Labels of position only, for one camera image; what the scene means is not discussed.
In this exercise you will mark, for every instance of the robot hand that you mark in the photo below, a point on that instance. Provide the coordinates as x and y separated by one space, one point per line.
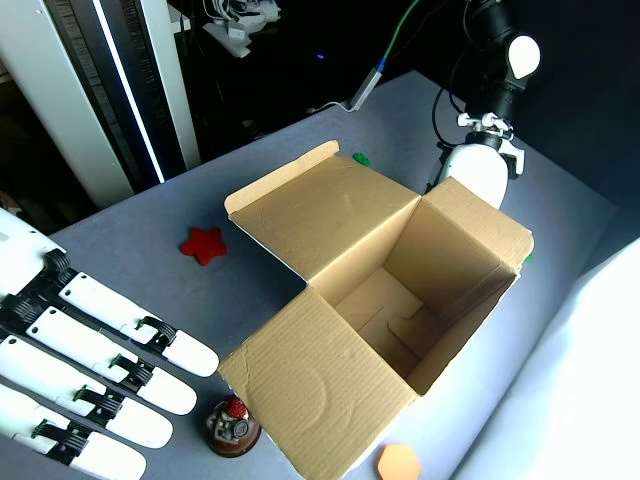
40 360
477 170

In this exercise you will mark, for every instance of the white cardboard box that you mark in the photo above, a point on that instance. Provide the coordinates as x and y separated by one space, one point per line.
320 225

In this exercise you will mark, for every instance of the chocolate tart with strawberry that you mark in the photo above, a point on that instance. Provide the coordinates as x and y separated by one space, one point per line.
232 430

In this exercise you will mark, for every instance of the green toy brick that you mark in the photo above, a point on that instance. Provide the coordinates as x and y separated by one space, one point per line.
529 259
362 159

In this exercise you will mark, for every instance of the red star toy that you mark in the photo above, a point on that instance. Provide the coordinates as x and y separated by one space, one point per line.
204 245

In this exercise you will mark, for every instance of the white plastic parts pile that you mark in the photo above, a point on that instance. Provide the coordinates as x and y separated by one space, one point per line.
235 35

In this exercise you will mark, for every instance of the orange hexagon toy block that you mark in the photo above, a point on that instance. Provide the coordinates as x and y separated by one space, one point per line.
398 462

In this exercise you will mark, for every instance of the white post with light strip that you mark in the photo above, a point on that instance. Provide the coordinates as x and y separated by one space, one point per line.
45 100

